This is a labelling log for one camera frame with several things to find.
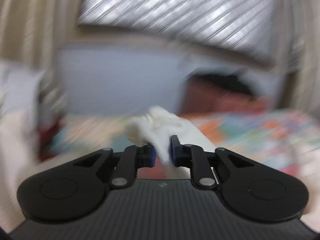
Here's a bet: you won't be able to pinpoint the floral quilted bedspread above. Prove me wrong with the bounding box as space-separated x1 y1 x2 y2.
47 110 319 180

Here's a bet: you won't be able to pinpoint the red storage box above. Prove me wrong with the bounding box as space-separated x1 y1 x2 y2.
180 80 269 114

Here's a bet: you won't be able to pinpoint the cream fleece garment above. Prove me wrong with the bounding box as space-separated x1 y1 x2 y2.
1 106 319 232

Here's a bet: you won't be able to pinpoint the red and white plush toy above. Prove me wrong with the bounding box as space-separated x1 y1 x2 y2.
37 114 63 162

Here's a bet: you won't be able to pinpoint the quilted silver window cover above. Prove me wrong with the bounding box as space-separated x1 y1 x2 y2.
78 0 281 63

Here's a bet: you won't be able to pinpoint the black folded clothes on box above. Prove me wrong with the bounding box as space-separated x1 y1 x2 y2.
191 74 255 97

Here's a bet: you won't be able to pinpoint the beige curtain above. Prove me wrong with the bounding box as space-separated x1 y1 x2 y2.
1 0 82 99

